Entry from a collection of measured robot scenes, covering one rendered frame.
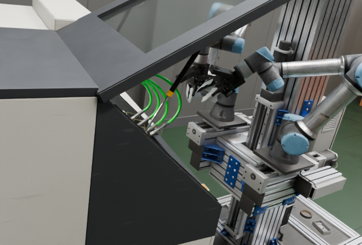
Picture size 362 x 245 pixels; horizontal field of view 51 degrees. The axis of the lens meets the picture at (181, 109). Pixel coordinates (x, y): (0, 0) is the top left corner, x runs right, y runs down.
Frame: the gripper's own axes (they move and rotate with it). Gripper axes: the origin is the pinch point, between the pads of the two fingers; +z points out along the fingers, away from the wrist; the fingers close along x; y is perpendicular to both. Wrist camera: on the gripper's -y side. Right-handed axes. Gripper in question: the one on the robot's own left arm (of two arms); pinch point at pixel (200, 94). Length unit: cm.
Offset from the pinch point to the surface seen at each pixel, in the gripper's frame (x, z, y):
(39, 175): -47, 46, -46
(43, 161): -46, 41, -49
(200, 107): 218, 49, 188
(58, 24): 30, 33, -54
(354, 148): 157, -78, 333
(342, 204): 52, -26, 244
